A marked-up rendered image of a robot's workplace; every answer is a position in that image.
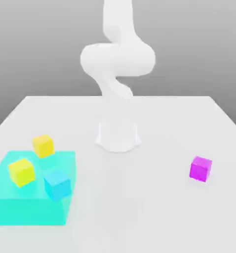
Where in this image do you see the small orange-yellow cube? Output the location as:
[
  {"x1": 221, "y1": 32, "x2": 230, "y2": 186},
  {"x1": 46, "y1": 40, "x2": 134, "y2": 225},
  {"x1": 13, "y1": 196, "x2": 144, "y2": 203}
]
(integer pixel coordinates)
[{"x1": 32, "y1": 134, "x2": 55, "y2": 159}]

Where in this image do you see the small magenta cube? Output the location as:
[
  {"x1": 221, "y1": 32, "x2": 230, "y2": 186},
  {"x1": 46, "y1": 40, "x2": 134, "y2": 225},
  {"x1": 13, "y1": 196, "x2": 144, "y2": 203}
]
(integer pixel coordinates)
[{"x1": 189, "y1": 155, "x2": 213, "y2": 183}]

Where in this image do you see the small lime-yellow cube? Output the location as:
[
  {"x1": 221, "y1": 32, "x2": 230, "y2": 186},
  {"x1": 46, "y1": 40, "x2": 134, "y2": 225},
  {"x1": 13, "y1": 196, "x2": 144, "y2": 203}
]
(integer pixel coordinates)
[{"x1": 7, "y1": 158, "x2": 36, "y2": 188}]

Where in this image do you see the large turquoise box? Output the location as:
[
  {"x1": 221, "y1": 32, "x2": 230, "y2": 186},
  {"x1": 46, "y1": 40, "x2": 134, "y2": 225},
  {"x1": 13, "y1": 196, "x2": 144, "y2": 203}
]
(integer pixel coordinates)
[{"x1": 0, "y1": 150, "x2": 76, "y2": 226}]

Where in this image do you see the small light blue cube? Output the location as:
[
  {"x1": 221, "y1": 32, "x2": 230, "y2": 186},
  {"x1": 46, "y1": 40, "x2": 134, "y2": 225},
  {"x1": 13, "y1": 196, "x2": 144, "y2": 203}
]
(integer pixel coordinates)
[{"x1": 43, "y1": 170, "x2": 72, "y2": 202}]

